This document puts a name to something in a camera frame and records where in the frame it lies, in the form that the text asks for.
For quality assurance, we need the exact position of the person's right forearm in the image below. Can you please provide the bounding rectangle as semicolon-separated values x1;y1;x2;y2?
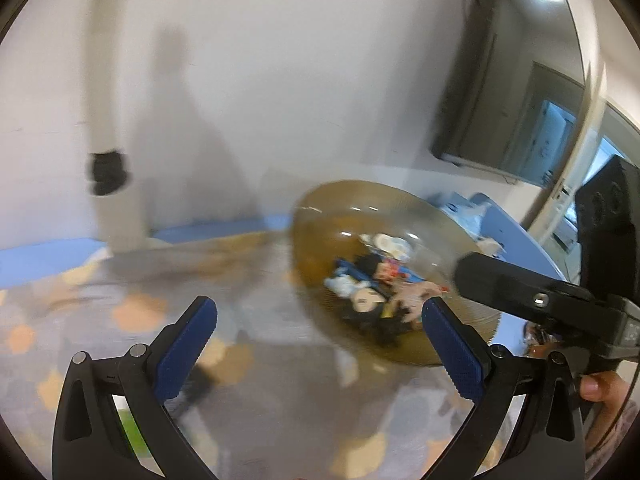
584;400;640;463

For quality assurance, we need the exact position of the wall television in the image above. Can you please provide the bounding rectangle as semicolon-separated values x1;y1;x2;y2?
431;0;587;189

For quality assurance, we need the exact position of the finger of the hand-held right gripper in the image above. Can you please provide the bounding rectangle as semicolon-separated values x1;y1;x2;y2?
452;252;610;322

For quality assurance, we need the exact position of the white vertical pipe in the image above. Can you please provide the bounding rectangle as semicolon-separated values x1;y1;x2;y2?
81;0;152;252

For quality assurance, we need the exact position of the small white item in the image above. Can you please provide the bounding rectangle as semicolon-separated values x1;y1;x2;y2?
360;232;414;262

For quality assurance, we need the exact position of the person's right hand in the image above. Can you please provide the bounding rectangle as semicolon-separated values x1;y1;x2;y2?
577;370;637;412

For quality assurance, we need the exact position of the beige round item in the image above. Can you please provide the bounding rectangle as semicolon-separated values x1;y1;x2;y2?
350;290;387;314

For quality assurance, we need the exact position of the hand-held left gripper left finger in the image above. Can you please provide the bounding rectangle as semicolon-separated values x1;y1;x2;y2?
51;295;219;480

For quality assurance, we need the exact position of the small blue item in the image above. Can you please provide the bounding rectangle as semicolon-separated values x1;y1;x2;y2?
332;257;367;282

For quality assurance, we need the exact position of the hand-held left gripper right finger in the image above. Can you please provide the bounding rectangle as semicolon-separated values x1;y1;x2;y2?
420;296;587;480

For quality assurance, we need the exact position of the patterned grey tablecloth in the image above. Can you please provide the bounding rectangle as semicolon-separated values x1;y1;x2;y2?
0;230;640;480

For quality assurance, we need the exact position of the amber glass bowl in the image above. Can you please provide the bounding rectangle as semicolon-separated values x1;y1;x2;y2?
290;179;504;369

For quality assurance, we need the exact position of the black pipe clamp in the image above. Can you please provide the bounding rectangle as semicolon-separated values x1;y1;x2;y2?
85;148;132;196

